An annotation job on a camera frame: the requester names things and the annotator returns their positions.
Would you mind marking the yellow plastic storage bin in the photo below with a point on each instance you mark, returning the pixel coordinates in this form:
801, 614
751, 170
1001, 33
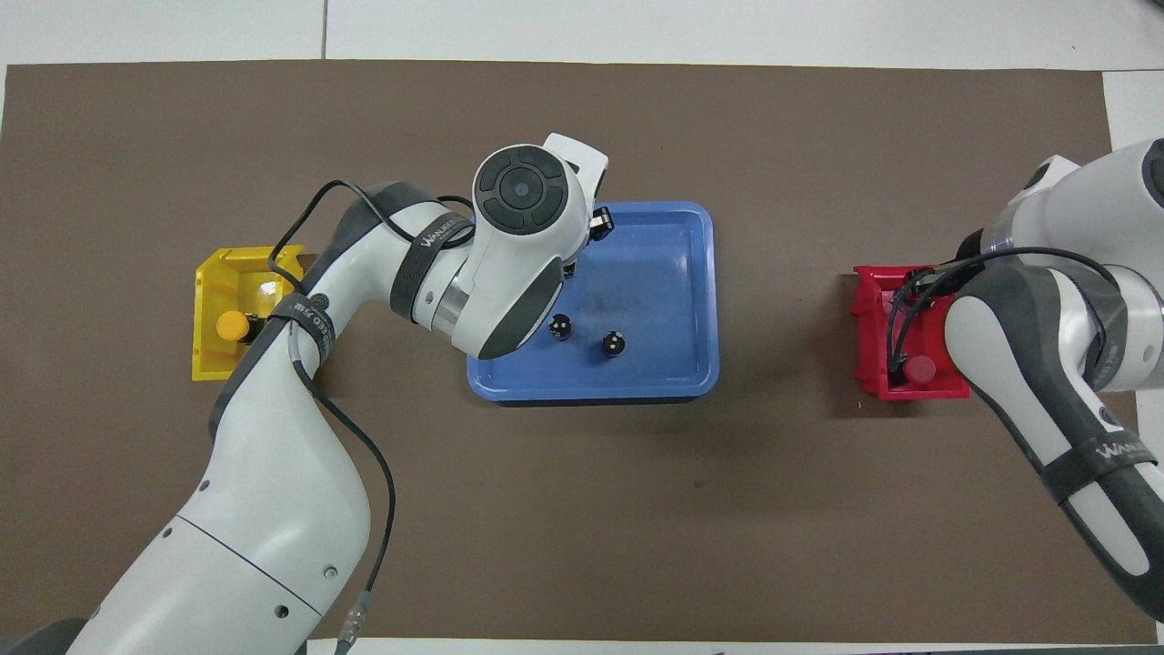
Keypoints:
207, 355

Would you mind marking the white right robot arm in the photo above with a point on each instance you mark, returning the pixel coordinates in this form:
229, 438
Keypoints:
1018, 364

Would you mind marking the red push button switch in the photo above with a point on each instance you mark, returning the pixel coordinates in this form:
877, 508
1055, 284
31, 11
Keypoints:
920, 368

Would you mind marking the brown paper table mat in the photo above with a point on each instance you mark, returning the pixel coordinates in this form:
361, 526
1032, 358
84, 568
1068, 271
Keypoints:
582, 528

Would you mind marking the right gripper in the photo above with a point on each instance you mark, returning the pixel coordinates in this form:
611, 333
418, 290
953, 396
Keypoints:
1055, 173

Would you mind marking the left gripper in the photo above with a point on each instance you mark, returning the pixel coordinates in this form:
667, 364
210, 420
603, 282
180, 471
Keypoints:
582, 164

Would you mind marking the yellow push button switch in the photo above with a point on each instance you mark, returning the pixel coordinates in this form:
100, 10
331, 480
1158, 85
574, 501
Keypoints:
232, 326

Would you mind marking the blue plastic tray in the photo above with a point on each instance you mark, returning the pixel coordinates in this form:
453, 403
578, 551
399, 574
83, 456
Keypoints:
655, 300

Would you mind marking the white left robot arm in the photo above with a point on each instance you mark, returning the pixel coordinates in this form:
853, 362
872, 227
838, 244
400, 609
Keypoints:
273, 491

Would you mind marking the small black cylindrical capacitor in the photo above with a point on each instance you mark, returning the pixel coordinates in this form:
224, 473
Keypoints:
613, 344
560, 327

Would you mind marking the red plastic storage bin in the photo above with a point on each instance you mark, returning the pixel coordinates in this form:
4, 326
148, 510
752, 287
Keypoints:
909, 393

